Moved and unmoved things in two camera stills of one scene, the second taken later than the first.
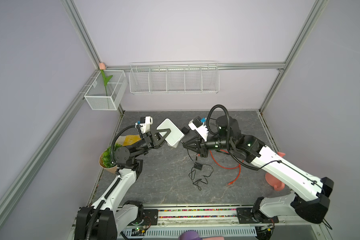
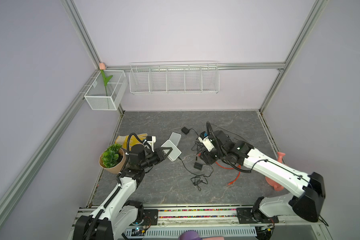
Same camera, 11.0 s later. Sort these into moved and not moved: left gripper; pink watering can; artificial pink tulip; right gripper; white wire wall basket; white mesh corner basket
Moved: left gripper; right gripper
Not moved: white wire wall basket; artificial pink tulip; white mesh corner basket; pink watering can
